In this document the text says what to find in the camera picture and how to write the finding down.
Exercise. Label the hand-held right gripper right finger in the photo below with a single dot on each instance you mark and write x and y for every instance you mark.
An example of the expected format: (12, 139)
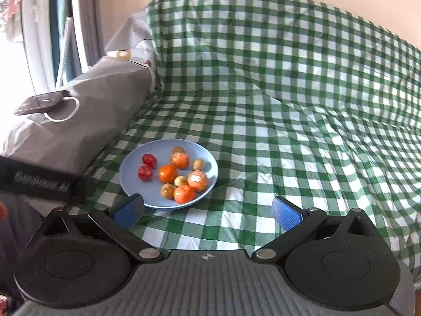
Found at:
(286, 216)

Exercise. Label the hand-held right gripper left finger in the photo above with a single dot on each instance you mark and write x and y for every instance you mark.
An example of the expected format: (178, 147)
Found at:
(129, 211)

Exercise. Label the light blue plate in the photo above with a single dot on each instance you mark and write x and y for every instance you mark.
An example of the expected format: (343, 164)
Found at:
(135, 184)

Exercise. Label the red plum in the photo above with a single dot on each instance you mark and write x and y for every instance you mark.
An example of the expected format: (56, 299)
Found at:
(145, 172)
(149, 160)

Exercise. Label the small yellow-brown fruit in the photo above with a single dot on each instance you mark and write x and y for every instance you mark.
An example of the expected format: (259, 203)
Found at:
(180, 181)
(178, 150)
(197, 164)
(167, 190)

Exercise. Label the black remote control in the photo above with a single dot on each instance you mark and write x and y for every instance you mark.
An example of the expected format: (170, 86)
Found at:
(39, 103)

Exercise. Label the grey cushion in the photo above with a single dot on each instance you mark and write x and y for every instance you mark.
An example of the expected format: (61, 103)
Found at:
(98, 105)

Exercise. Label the green checkered blanket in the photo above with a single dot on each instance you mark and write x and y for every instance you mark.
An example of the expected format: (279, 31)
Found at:
(279, 112)

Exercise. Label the white printed plastic bag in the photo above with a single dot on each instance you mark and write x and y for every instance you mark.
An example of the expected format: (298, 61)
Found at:
(135, 36)

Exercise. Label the white window frame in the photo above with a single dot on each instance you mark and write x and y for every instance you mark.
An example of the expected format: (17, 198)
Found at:
(36, 39)

